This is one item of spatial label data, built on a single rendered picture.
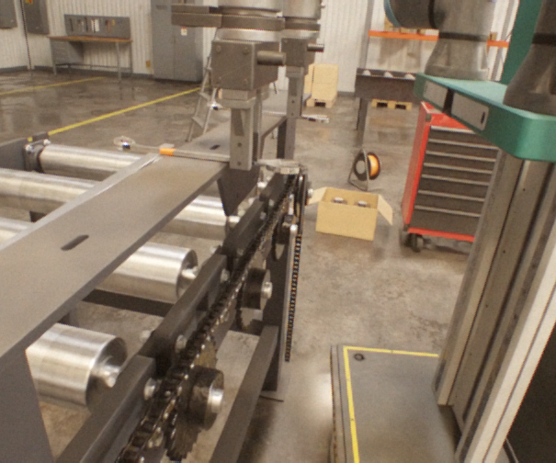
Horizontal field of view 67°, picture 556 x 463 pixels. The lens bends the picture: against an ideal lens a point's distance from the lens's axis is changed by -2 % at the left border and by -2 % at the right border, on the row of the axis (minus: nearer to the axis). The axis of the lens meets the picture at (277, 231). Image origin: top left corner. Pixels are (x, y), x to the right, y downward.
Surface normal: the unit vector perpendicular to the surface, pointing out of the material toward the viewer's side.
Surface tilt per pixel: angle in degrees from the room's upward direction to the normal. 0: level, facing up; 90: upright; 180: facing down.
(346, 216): 90
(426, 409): 0
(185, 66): 90
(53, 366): 48
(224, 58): 90
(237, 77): 90
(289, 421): 0
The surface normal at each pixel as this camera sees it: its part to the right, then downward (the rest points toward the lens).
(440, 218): -0.22, 0.40
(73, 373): -0.11, -0.31
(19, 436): 0.98, 0.14
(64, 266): 0.06, -0.90
